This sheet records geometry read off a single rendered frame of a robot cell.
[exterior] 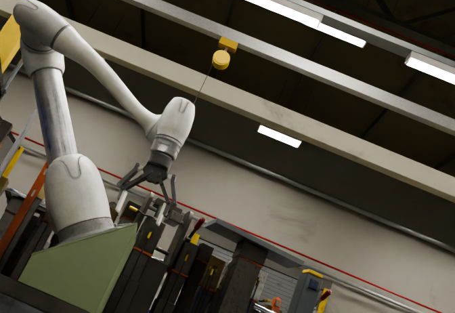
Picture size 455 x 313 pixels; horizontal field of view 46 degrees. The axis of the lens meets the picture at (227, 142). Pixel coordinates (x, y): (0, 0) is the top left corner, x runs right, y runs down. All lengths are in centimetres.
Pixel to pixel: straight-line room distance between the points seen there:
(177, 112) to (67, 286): 65
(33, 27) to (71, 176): 55
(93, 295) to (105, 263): 8
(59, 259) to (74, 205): 17
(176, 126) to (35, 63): 55
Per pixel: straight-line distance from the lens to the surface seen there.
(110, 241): 146
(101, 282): 144
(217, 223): 193
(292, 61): 481
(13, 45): 292
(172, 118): 175
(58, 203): 157
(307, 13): 415
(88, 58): 183
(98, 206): 156
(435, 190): 619
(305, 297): 208
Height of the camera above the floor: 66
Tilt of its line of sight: 23 degrees up
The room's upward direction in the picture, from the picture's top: 23 degrees clockwise
